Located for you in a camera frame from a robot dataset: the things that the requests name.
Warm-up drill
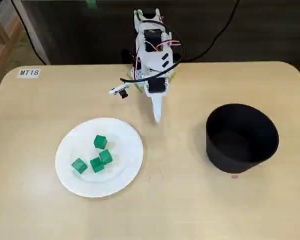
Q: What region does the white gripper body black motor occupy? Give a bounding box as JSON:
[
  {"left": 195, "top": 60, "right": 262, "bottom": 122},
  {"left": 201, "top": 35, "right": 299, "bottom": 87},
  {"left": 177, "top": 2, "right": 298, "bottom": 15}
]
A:
[{"left": 143, "top": 77, "right": 170, "bottom": 98}]

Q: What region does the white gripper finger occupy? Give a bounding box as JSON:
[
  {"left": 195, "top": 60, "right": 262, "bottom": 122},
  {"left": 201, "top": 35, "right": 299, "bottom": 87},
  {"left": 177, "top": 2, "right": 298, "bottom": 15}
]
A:
[{"left": 149, "top": 95, "right": 165, "bottom": 125}]

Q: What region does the green block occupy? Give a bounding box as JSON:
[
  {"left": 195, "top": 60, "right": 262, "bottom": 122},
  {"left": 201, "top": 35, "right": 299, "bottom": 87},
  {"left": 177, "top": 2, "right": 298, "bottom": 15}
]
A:
[
  {"left": 93, "top": 134, "right": 108, "bottom": 150},
  {"left": 70, "top": 157, "right": 88, "bottom": 175},
  {"left": 89, "top": 156, "right": 106, "bottom": 174},
  {"left": 98, "top": 149, "right": 114, "bottom": 166}
]

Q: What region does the white paper plate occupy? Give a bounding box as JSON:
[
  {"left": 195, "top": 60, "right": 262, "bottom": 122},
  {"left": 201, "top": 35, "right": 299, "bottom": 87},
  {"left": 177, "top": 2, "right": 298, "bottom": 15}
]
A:
[{"left": 54, "top": 117, "right": 144, "bottom": 199}]

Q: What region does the green base tape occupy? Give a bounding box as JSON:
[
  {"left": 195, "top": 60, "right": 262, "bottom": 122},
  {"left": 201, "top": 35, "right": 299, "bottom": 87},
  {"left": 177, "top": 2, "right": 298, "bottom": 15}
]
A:
[{"left": 126, "top": 71, "right": 178, "bottom": 94}]

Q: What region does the black plastic cup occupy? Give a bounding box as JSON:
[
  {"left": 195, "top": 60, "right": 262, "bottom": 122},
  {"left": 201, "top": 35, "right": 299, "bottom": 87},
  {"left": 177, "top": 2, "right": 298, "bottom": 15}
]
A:
[{"left": 205, "top": 103, "right": 280, "bottom": 174}]

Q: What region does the white MT18 label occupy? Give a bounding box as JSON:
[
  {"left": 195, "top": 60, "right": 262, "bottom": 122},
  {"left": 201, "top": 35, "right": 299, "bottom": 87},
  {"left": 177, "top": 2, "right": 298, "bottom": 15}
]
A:
[{"left": 16, "top": 68, "right": 41, "bottom": 79}]

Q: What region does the black power cable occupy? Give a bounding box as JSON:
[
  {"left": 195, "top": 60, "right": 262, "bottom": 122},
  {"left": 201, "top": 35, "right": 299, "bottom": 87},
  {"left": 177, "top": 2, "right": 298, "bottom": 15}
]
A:
[{"left": 183, "top": 0, "right": 241, "bottom": 63}]

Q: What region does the thin black cable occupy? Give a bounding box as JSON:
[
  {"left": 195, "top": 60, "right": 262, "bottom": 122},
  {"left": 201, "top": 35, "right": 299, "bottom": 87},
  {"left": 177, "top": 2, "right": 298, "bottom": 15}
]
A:
[{"left": 10, "top": 0, "right": 49, "bottom": 66}]

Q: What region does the white post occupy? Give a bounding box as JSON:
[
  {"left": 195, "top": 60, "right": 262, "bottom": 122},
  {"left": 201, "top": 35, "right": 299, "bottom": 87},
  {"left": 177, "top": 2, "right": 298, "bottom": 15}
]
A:
[{"left": 11, "top": 0, "right": 52, "bottom": 66}]

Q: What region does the wooden furniture frame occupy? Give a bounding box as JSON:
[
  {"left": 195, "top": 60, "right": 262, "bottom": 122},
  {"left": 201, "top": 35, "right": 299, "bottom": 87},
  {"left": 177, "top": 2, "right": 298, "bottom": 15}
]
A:
[{"left": 0, "top": 9, "right": 25, "bottom": 101}]

